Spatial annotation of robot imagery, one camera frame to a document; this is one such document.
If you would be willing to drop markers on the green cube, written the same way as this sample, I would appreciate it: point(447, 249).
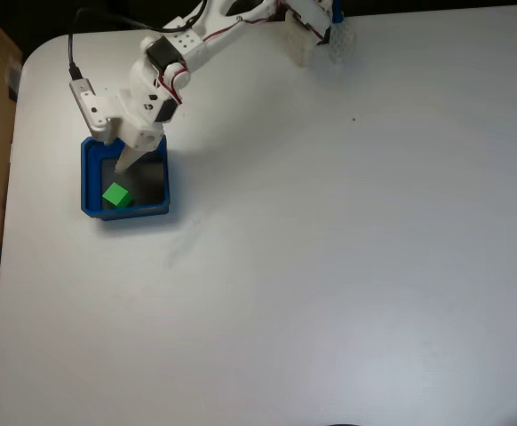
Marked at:
point(116, 194)

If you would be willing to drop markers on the blue square box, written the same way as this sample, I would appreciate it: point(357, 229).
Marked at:
point(90, 186)

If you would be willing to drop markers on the blue table clamp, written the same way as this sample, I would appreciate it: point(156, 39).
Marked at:
point(337, 11)

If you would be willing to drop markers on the silver camera box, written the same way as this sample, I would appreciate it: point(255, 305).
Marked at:
point(94, 108)

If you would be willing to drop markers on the white perforated base mount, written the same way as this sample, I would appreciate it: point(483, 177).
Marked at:
point(340, 44)

